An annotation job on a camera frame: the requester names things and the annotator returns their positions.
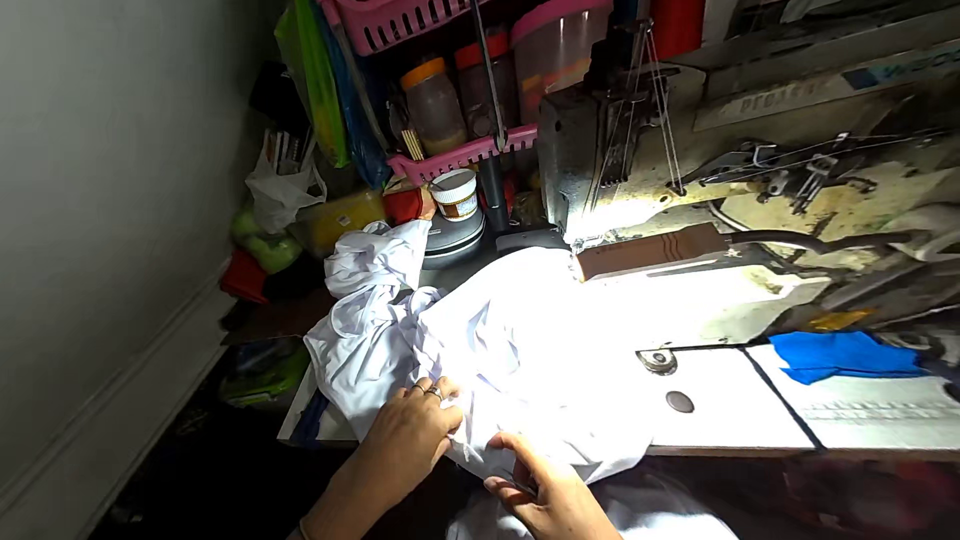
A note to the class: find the round metal bobbin winder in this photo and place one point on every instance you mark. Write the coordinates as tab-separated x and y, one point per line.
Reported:
659	361

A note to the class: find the dark blue cloth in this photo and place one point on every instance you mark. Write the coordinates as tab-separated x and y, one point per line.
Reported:
311	420

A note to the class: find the white fabric garment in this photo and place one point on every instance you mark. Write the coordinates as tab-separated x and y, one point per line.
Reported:
480	337

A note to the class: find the red cylindrical object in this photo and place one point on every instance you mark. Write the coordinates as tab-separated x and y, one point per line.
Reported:
677	28

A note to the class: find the jar with red lid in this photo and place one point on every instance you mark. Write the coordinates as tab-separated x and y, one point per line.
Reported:
476	82

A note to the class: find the person's left hand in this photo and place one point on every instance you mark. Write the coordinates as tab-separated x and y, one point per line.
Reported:
405	435

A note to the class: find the clear container with pink lid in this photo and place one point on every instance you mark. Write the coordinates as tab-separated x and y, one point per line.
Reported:
555	56

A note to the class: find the dark green plastic packet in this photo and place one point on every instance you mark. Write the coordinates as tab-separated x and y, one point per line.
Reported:
259	382

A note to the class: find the black metal rack pole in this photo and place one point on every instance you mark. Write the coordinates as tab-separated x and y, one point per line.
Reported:
493	184

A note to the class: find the person's left thumb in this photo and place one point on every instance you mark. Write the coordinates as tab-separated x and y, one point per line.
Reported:
441	451

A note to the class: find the white plastic bag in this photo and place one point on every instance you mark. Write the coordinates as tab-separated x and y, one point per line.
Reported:
281	191

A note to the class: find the white sewing table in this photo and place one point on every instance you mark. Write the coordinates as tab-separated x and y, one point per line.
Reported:
735	420

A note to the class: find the bundle of yellow sticks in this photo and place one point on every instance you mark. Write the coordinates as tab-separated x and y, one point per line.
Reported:
412	145

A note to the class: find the blue plastic bag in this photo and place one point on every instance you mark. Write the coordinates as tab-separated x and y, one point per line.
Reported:
360	127

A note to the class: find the white tub with label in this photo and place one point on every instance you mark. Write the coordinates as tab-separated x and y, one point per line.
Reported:
456	196

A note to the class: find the bright blue cloth scrap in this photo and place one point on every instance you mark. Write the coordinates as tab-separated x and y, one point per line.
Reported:
840	356

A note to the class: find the green plastic bag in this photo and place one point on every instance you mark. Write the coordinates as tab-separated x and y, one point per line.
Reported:
315	82

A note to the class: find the person's right index finger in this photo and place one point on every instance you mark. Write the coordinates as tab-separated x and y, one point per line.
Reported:
526	452

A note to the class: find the lime green bundle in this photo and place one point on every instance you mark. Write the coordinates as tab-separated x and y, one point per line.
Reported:
271	251

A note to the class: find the beige industrial sewing machine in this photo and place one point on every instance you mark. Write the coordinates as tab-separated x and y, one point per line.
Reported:
630	165

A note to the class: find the person's left fingers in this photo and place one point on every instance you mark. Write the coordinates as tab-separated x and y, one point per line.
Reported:
448	388

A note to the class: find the red packet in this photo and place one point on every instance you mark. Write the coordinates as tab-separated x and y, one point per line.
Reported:
402	204

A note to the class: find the pink slotted plastic basket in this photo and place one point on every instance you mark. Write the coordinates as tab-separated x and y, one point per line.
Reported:
457	157

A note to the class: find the jar with orange lid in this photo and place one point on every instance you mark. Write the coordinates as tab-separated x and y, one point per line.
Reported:
435	109

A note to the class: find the yellow scrap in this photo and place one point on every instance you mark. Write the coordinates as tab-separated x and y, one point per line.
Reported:
840	320

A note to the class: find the person's left forearm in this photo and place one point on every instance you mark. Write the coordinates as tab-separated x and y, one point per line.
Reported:
349	495

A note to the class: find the person's right thumb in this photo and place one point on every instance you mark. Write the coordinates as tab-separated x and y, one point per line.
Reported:
510	493

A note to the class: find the sheer white cloth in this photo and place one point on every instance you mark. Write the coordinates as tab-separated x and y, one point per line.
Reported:
637	510

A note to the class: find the brown sewing lamp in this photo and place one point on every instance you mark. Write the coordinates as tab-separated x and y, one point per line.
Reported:
652	251

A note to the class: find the person's right hand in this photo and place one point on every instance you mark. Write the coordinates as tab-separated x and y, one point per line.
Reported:
562	495

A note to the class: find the yellow plastic box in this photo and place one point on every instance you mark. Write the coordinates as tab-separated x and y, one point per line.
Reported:
345	221

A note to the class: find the large pink plastic basket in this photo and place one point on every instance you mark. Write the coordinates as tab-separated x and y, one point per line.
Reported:
397	26

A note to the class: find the black round container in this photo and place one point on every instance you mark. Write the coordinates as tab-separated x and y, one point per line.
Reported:
454	242

